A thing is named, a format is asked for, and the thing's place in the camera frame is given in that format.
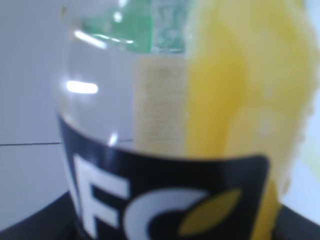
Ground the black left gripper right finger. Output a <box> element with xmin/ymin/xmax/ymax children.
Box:
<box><xmin>273</xmin><ymin>205</ymin><xmax>320</xmax><ymax>240</ymax></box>

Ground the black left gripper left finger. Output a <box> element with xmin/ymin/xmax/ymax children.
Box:
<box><xmin>0</xmin><ymin>192</ymin><xmax>77</xmax><ymax>240</ymax></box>

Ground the NFC orange juice bottle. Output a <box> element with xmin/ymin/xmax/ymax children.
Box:
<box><xmin>55</xmin><ymin>0</ymin><xmax>320</xmax><ymax>240</ymax></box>

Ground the green plastic soda bottle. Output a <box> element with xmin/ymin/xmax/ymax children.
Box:
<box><xmin>81</xmin><ymin>0</ymin><xmax>193</xmax><ymax>54</ymax></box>

